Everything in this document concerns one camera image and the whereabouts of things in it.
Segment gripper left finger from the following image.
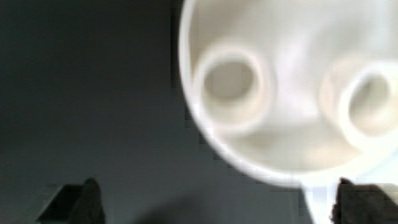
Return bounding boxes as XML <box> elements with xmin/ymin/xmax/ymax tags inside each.
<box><xmin>36</xmin><ymin>178</ymin><xmax>105</xmax><ymax>224</ymax></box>

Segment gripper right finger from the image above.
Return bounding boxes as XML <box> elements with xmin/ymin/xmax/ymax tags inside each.
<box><xmin>331</xmin><ymin>178</ymin><xmax>398</xmax><ymax>224</ymax></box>

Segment white round stool seat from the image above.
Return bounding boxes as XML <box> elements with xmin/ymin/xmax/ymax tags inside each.
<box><xmin>178</xmin><ymin>0</ymin><xmax>398</xmax><ymax>224</ymax></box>

